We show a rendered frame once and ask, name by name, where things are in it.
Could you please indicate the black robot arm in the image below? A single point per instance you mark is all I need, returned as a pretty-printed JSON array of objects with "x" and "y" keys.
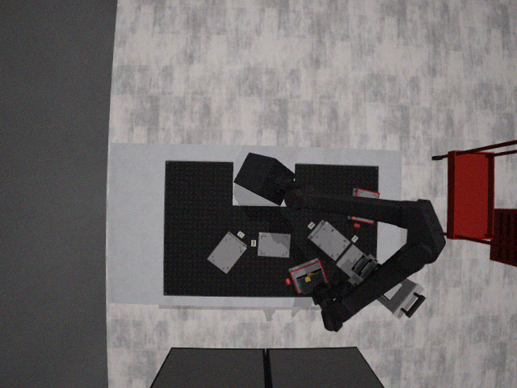
[{"x": 418, "y": 217}]

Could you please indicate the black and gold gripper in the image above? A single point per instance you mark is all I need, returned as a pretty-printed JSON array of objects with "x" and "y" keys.
[{"x": 314, "y": 290}]

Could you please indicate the grey slotted shelf rack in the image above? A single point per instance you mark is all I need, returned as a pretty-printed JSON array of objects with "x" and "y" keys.
[{"x": 352, "y": 255}]

